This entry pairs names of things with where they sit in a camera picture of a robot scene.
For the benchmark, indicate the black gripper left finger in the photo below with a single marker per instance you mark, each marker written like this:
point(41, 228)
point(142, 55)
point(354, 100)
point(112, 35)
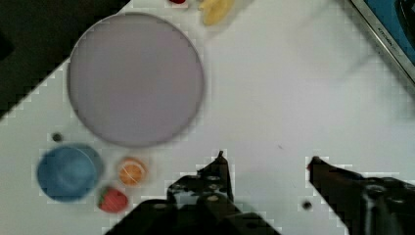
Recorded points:
point(214, 178)

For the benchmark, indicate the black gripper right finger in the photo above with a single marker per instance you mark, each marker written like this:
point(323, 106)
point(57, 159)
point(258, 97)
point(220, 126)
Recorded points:
point(365, 205)

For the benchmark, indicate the round grey plate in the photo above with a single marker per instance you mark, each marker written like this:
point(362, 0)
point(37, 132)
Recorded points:
point(135, 80)

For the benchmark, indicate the red strawberry toy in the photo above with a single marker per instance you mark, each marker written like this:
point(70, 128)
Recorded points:
point(112, 200)

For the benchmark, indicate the yellow banana toy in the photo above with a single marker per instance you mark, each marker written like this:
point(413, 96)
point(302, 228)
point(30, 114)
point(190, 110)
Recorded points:
point(215, 11)

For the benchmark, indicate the black toaster oven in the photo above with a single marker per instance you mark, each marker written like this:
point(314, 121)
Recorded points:
point(392, 24)

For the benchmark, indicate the blue cup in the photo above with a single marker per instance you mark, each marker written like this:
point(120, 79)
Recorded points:
point(69, 172)

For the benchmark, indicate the red apple toy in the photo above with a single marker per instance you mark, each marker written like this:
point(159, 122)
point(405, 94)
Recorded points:
point(177, 1)

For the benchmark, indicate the orange slice toy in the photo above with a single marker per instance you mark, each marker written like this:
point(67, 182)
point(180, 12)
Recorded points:
point(131, 172)

